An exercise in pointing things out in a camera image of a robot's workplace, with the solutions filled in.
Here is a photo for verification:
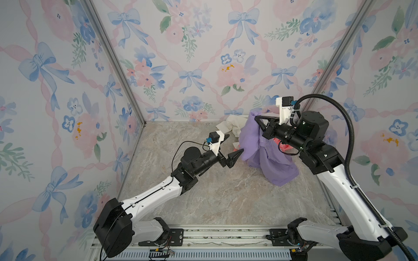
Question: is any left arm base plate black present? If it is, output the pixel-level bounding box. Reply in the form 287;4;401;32
138;228;184;248

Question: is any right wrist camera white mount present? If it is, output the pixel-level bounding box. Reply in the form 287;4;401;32
276;96;294;124

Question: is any cream white cloth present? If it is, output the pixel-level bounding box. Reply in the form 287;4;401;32
216;115;248;139

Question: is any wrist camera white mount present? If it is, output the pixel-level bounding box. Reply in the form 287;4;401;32
276;96;294;124
206;130;224;155

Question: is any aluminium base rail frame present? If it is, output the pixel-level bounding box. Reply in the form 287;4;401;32
88;208;371;261

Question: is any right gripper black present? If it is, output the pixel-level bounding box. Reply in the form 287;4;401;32
255;116;309;156

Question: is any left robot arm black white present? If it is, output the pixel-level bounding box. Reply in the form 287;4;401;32
93;130;244;261

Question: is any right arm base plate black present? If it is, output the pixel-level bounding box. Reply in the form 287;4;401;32
265;228;297;246

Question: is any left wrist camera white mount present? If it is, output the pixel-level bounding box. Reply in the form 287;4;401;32
206;130;224;155

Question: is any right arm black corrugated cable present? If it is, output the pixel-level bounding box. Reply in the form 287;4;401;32
292;94;416;261

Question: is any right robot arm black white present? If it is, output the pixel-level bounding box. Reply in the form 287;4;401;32
255;111;414;261

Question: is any purple cloth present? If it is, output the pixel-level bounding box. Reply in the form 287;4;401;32
238;110;299;187

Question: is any pink patterned cloth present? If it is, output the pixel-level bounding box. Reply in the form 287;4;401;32
273;138;298;156

